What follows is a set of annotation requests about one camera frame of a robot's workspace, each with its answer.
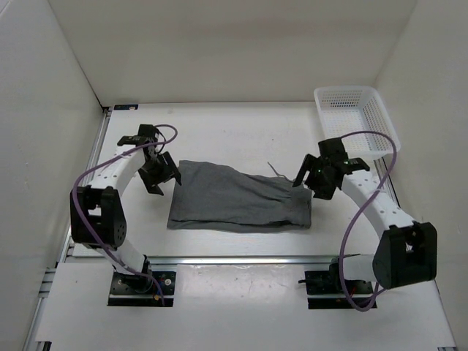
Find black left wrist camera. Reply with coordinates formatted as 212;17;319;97
117;124;159;146

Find grey shorts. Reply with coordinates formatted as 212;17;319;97
167;160;312;233

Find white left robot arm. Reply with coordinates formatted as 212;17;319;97
70;124;181;293

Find aluminium table edge rail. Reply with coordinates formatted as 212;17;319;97
21;105;110;351

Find white plastic basket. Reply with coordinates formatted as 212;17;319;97
314;86;401;160

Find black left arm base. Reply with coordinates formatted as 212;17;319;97
107;271;176;308

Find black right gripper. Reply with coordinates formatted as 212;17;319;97
293;154;337;201

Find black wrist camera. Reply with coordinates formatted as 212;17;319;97
318;137;370;175
117;124;159;146

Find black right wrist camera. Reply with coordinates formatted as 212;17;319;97
318;137;370;175

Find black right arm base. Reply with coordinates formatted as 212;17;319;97
298;263;374;310

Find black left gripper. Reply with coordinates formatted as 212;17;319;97
137;151;181;196

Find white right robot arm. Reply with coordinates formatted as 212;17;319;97
293;138;437;293

